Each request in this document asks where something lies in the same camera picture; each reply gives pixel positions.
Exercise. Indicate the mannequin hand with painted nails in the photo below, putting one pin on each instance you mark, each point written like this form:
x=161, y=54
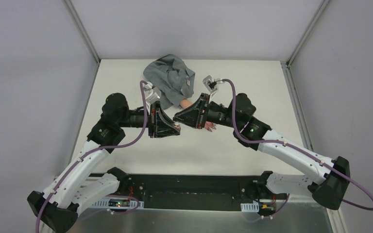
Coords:
x=209, y=126

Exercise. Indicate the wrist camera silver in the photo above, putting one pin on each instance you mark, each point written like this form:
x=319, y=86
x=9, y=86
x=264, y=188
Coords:
x=212, y=85
x=151, y=92

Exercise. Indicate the aluminium frame post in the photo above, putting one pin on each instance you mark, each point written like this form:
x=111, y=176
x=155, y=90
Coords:
x=308, y=31
x=82, y=30

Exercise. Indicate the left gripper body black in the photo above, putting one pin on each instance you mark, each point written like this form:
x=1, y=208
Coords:
x=153, y=119

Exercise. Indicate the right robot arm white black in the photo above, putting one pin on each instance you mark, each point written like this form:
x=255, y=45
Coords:
x=323, y=178

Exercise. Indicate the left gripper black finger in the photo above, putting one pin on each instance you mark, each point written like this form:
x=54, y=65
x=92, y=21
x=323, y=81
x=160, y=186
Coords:
x=167, y=115
x=166, y=132

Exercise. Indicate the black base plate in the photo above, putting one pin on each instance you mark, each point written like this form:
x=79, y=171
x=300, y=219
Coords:
x=195, y=192

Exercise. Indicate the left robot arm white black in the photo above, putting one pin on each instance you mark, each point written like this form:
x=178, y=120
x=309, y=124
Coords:
x=60, y=204

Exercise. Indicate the right aluminium frame post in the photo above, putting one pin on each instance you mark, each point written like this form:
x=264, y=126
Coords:
x=308, y=31

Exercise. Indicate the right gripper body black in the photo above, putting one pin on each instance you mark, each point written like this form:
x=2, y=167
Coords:
x=202, y=111

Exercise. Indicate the grey shirt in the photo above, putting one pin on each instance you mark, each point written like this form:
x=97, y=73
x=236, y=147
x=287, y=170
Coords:
x=173, y=79

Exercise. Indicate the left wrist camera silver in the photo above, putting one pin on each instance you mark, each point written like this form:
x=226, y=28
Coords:
x=151, y=92

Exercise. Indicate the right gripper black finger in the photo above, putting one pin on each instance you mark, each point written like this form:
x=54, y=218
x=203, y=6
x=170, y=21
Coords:
x=191, y=121
x=190, y=111

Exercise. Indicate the left aluminium frame post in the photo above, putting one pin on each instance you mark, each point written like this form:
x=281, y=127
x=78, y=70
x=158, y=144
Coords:
x=82, y=30

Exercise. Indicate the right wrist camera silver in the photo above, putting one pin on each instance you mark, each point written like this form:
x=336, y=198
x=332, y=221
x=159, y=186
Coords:
x=212, y=85

